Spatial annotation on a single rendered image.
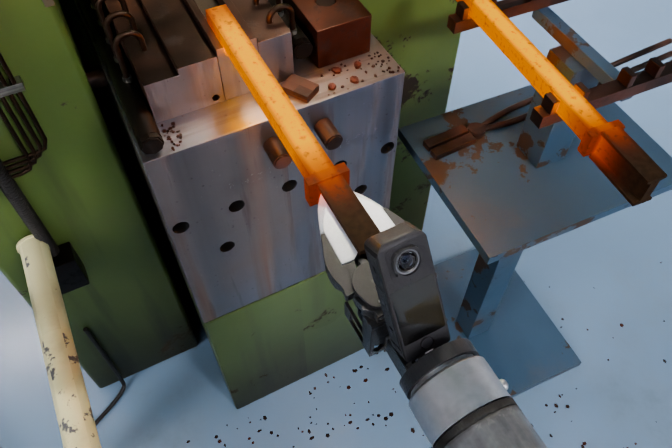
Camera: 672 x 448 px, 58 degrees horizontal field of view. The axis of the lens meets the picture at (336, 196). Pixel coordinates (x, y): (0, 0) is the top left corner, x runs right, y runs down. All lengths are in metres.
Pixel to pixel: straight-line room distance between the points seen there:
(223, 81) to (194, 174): 0.13
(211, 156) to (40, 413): 1.04
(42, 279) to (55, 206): 0.12
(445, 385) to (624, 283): 1.42
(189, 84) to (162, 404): 0.99
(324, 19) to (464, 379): 0.53
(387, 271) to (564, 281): 1.38
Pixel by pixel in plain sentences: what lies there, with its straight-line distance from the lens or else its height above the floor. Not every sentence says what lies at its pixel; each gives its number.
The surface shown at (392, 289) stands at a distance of 0.48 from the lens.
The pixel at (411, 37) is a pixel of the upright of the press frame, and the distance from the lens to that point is 1.16.
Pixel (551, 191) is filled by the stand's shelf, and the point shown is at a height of 0.70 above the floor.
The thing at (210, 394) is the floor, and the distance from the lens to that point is 1.61.
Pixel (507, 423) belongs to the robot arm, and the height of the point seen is 1.02.
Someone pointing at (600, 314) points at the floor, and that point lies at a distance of 1.81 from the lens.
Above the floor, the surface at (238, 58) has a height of 1.01.
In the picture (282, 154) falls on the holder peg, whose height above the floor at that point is 0.88.
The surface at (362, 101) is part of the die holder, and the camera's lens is 0.87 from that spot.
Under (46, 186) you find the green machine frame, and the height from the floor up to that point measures 0.73.
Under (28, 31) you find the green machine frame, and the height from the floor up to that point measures 1.00.
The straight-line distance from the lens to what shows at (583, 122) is 0.78.
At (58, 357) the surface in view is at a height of 0.64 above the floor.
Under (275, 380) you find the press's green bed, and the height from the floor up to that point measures 0.07.
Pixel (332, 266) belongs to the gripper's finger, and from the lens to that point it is 0.56.
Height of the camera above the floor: 1.49
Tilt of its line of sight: 52 degrees down
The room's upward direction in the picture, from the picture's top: straight up
